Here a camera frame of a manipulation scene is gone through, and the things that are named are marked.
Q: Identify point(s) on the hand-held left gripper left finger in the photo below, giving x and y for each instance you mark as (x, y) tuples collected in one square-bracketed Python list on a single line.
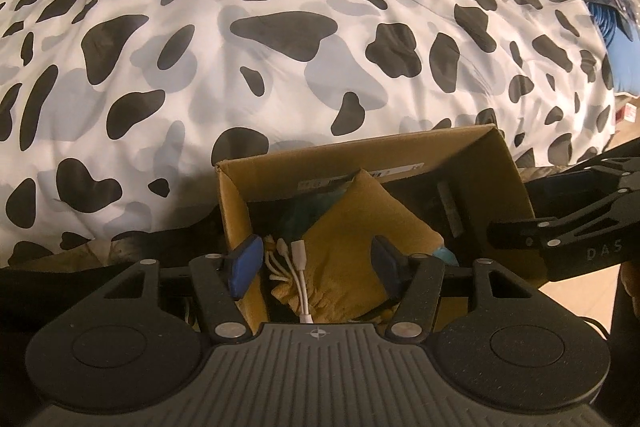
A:
[(245, 267)]

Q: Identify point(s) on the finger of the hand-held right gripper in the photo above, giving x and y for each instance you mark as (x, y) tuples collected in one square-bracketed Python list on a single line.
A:
[(530, 232), (590, 174)]

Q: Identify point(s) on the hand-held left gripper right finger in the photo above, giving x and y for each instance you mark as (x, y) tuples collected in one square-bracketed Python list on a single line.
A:
[(387, 269)]

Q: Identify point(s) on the light blue packet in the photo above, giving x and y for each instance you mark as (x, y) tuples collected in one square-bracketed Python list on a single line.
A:
[(445, 254)]

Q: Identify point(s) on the cardboard box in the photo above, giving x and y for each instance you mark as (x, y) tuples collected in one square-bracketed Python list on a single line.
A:
[(235, 207)]

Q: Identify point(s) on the red white carton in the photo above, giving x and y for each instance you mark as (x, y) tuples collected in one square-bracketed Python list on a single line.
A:
[(627, 109)]

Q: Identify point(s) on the blue ribbed item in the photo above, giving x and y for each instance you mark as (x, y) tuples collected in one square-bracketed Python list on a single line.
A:
[(615, 42)]

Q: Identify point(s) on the cow print blanket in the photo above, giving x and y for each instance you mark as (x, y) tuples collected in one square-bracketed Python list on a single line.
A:
[(250, 82)]

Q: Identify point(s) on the dark cloth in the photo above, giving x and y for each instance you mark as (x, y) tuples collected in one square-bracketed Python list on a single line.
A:
[(50, 292)]

